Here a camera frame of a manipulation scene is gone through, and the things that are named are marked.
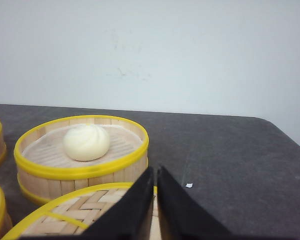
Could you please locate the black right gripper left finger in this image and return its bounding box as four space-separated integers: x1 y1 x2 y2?
81 167 154 240

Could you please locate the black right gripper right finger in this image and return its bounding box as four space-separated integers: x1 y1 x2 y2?
157 165 232 240

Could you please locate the woven bamboo steamer lid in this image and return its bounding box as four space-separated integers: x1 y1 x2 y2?
1 182 161 240

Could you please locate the bamboo steamer basket single bun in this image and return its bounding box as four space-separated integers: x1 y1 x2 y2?
14 115 149 205

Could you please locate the small white paper scrap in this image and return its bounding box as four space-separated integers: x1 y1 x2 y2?
185 183 193 188

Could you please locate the white steamed bun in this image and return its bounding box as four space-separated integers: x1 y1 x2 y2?
62 124 110 162

